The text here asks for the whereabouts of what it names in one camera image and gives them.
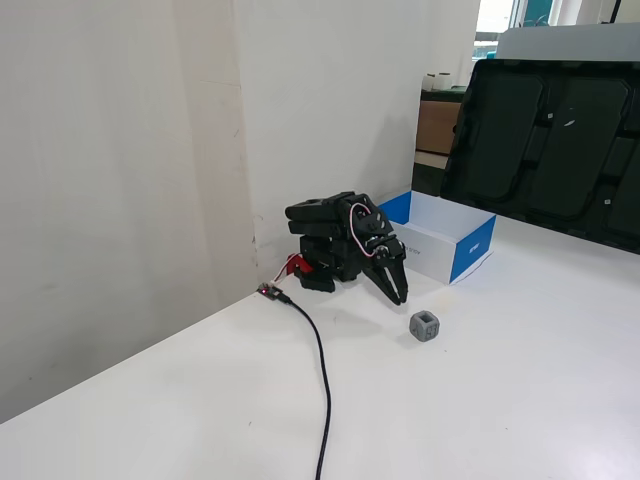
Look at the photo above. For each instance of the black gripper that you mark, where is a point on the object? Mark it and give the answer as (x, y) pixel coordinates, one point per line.
(389, 258)

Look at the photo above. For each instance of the gray cube block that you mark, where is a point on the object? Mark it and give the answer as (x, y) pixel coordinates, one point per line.
(425, 327)

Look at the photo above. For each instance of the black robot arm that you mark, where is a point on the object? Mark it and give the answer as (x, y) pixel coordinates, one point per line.
(320, 235)

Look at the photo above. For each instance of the white and blue box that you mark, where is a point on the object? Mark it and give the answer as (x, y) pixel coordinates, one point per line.
(450, 235)

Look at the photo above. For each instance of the brown cardboard box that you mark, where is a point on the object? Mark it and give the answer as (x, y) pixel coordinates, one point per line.
(437, 127)

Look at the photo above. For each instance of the red clamp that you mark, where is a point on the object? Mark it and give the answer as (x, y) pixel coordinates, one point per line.
(295, 264)

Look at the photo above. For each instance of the small controller board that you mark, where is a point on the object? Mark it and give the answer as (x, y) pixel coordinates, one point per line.
(272, 292)

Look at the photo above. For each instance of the black plastic tray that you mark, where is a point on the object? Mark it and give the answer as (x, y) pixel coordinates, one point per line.
(540, 150)

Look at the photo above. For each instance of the white cup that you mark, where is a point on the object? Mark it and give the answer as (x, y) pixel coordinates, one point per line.
(445, 81)
(430, 82)

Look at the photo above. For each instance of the gray panel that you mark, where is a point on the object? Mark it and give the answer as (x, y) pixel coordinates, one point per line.
(565, 42)

